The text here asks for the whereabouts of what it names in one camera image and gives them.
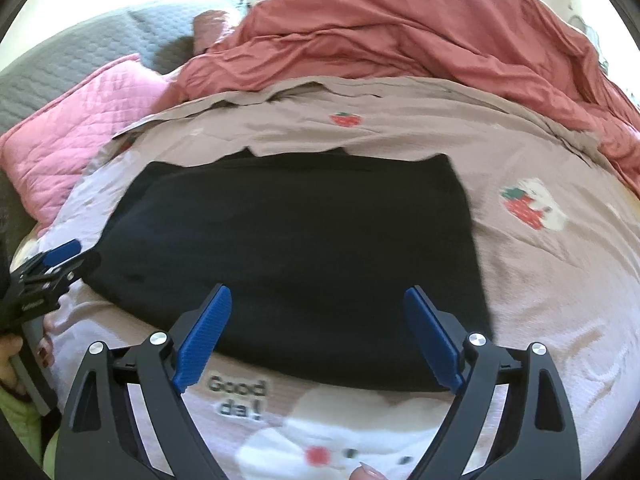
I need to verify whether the pink quilted pillow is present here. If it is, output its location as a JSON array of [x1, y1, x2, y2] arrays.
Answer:
[[0, 52, 168, 236]]

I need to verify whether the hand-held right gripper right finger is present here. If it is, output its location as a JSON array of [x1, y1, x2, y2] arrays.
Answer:
[[402, 286, 583, 480]]

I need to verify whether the red duvet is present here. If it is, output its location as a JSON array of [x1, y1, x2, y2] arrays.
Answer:
[[150, 0, 640, 196]]

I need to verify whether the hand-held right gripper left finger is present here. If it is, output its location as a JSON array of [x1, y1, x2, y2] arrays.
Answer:
[[56, 283, 233, 480]]

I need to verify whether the pink plush toy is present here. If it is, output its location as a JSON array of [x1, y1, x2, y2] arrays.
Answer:
[[192, 9, 246, 56]]

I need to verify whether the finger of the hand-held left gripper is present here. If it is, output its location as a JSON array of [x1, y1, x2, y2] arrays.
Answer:
[[50, 251, 102, 287], [27, 239, 83, 273]]

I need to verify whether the grey quilted cushion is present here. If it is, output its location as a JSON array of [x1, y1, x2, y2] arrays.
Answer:
[[0, 0, 251, 133]]

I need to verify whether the black sweater with orange cuffs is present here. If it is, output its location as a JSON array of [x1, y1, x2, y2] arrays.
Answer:
[[82, 147, 496, 393]]

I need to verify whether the person's left hand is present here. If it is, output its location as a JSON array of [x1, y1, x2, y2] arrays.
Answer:
[[0, 310, 58, 396]]

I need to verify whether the pink printed bunny blanket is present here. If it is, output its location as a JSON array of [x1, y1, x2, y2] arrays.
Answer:
[[10, 75, 640, 480]]

